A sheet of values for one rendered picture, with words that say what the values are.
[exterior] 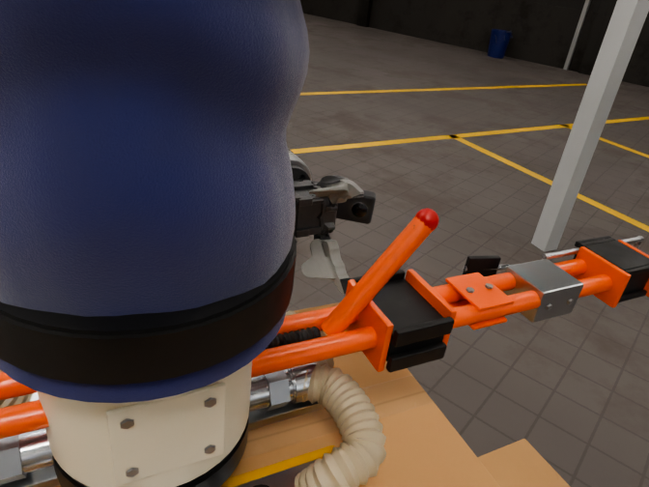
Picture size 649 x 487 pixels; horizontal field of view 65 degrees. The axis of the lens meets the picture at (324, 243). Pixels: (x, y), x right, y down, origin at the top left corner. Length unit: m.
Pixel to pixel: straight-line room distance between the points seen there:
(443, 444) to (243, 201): 0.41
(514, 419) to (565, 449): 0.21
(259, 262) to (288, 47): 0.13
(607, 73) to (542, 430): 1.99
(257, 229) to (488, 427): 2.02
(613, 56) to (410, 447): 2.97
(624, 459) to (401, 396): 1.85
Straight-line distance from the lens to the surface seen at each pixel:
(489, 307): 0.59
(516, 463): 1.44
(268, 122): 0.30
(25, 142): 0.28
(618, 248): 0.80
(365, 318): 0.53
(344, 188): 0.65
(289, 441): 0.59
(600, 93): 3.41
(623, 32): 3.37
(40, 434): 0.51
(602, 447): 2.43
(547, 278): 0.68
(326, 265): 0.73
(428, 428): 0.63
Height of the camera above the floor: 1.57
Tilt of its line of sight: 30 degrees down
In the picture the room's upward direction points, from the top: 7 degrees clockwise
